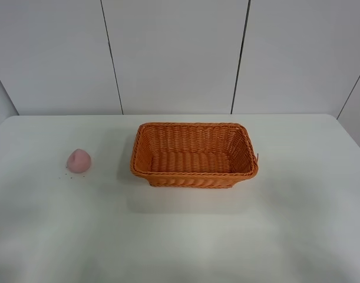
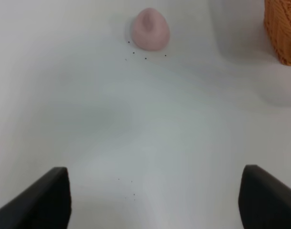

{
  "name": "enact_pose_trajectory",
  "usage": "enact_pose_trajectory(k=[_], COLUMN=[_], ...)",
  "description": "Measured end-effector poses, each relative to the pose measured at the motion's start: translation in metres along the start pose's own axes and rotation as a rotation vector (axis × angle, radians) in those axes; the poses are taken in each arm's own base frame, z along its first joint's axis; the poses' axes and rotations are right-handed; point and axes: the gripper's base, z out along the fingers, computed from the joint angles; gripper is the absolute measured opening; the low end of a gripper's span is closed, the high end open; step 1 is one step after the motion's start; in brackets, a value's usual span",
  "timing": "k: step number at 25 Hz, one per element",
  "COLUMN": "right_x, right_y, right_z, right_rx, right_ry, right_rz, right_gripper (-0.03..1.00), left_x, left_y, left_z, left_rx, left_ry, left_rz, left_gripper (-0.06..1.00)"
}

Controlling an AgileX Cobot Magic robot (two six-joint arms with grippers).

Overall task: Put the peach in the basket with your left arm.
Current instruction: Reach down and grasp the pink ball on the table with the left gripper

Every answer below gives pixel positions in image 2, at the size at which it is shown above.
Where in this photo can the orange wicker basket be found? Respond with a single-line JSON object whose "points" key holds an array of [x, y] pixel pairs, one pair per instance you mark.
{"points": [[277, 23]]}

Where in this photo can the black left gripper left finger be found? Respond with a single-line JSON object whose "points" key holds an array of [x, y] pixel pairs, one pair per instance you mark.
{"points": [[46, 204]]}

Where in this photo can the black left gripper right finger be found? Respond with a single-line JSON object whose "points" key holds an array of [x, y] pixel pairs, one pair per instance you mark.
{"points": [[264, 202]]}

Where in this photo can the pink peach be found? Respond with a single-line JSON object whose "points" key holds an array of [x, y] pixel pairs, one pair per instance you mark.
{"points": [[150, 31]]}

